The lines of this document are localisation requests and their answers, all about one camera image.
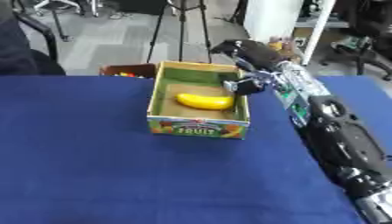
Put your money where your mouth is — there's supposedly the brown box with small toys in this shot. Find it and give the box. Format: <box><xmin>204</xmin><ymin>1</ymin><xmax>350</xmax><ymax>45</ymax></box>
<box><xmin>98</xmin><ymin>63</ymin><xmax>158</xmax><ymax>79</ymax></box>

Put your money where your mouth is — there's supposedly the yellow toy banana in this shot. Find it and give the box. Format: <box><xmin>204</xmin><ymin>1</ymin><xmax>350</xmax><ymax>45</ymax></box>
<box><xmin>174</xmin><ymin>92</ymin><xmax>236</xmax><ymax>111</ymax></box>

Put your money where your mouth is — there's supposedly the white panel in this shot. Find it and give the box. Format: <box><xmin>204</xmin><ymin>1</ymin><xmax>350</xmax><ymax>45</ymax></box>
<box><xmin>241</xmin><ymin>0</ymin><xmax>339</xmax><ymax>67</ymax></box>

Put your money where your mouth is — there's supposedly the black tripod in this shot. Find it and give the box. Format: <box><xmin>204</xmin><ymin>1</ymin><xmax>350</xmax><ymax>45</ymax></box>
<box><xmin>145</xmin><ymin>0</ymin><xmax>214</xmax><ymax>64</ymax></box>

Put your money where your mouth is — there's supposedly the tan cardboard box green inside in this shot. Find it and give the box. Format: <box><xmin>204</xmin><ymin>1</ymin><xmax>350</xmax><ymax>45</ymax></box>
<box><xmin>145</xmin><ymin>60</ymin><xmax>251</xmax><ymax>140</ymax></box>

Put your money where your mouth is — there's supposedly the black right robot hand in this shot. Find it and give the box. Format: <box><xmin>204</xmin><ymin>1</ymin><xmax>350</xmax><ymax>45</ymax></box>
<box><xmin>209</xmin><ymin>38</ymin><xmax>291</xmax><ymax>96</ymax></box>

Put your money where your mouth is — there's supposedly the white wheeled chair base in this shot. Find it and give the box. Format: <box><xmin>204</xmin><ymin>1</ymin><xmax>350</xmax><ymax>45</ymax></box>
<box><xmin>31</xmin><ymin>0</ymin><xmax>102</xmax><ymax>18</ymax></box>

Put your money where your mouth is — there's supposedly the black office chair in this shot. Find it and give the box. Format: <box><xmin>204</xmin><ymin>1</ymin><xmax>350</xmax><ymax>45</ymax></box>
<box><xmin>318</xmin><ymin>0</ymin><xmax>392</xmax><ymax>82</ymax></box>

